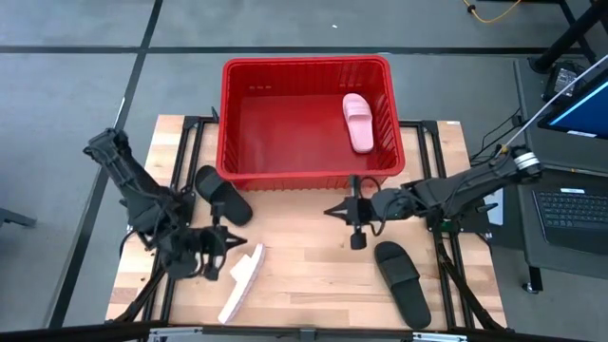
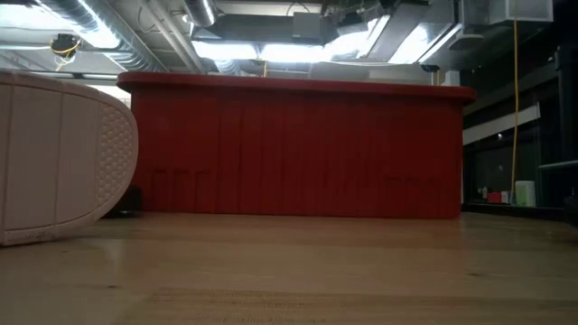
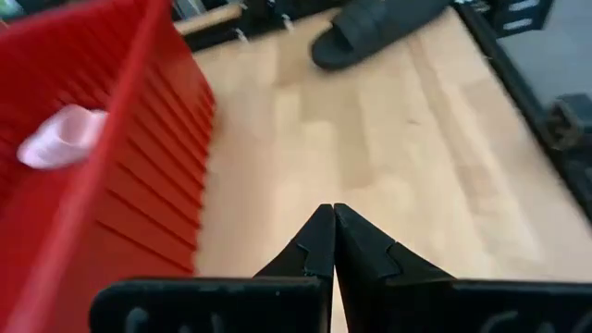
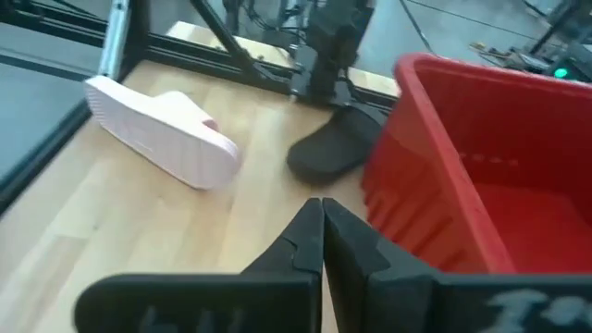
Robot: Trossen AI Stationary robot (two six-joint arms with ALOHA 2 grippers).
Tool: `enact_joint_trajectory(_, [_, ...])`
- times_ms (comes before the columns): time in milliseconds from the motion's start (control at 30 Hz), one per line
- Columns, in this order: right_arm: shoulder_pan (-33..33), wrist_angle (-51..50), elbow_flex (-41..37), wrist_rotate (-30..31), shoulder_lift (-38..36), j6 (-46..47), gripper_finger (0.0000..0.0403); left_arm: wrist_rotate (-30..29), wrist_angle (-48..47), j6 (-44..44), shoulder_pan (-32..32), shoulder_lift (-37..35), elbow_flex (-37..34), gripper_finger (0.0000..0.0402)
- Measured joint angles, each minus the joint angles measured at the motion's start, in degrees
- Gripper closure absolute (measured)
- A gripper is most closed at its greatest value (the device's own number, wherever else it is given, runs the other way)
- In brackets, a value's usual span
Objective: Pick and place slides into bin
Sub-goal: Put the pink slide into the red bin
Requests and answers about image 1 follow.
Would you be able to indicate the black caster leg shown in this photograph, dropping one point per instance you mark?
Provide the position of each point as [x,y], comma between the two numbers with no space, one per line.
[534,280]

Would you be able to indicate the red plastic bin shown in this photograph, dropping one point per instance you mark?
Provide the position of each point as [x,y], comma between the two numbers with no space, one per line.
[294,142]

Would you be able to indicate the black stand pole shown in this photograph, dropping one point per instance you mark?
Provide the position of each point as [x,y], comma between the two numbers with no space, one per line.
[570,35]

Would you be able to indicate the dark grey furniture foot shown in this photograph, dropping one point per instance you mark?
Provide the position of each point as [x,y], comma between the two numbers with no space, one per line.
[14,218]

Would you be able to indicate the grey side desk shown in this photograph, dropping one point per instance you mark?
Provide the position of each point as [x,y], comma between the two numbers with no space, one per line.
[527,104]

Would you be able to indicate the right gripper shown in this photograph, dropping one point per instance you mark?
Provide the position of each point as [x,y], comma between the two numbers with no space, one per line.
[375,209]

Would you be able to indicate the black power adapter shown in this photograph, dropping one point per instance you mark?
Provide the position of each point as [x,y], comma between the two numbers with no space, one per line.
[563,78]

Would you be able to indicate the monitor with blue screen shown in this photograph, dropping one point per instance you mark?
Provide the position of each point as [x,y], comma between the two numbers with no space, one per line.
[584,114]

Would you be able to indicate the thin white rod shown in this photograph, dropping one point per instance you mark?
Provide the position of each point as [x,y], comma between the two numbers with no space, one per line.
[546,102]

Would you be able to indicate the pink slide sandal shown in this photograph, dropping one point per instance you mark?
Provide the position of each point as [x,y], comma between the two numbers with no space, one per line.
[358,123]
[244,280]

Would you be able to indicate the black slide sandal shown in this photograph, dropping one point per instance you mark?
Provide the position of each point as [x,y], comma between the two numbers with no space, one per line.
[223,190]
[401,285]

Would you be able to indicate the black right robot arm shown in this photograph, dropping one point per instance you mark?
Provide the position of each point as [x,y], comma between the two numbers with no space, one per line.
[475,187]

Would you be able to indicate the white card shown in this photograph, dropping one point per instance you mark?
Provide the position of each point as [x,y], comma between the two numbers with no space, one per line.
[498,216]

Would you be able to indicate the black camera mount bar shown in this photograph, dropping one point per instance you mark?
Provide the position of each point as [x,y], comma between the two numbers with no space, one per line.
[71,333]

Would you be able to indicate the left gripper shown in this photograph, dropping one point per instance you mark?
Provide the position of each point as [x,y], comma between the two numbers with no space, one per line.
[209,244]

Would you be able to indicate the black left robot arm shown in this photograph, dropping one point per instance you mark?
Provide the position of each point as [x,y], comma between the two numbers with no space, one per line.
[138,190]

